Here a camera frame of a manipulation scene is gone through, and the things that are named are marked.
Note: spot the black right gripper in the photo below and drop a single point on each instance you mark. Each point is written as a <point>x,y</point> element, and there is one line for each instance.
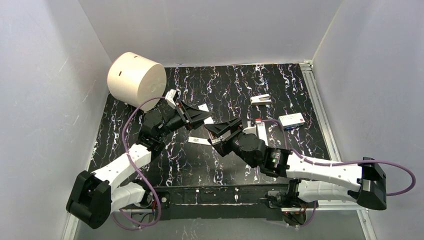
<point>220,139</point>

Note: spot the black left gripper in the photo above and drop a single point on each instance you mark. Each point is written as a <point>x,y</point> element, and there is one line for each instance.
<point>184,114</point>

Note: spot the white remote with black end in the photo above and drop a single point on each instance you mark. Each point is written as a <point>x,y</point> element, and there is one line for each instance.
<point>207,121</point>

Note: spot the white remote control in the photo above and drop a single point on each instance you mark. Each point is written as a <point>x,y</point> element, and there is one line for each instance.
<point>199,141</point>

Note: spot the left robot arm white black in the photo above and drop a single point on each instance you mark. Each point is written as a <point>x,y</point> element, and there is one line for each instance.
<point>95,195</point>

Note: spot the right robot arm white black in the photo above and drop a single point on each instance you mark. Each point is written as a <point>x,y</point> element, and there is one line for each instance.
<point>312,179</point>

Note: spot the small white charger device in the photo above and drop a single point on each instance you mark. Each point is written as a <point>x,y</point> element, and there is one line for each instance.
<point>263,99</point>

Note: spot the white box with red labels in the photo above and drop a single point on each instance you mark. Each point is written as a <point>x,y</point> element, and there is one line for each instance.
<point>291,120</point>

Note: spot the large white cylinder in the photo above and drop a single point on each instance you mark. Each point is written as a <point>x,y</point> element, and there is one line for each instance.
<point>134,79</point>

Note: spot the black base bar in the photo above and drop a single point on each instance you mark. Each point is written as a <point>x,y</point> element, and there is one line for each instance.
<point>248,201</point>

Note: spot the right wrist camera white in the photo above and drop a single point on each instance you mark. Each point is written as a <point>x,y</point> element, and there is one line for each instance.
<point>252,129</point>

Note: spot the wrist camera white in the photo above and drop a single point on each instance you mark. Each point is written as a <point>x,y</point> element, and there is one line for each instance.
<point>252,129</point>
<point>171,97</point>

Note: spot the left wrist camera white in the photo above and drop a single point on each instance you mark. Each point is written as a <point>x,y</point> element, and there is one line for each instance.
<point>171,97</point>

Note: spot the aluminium frame rail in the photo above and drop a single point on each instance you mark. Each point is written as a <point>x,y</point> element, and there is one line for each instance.
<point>333,151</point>

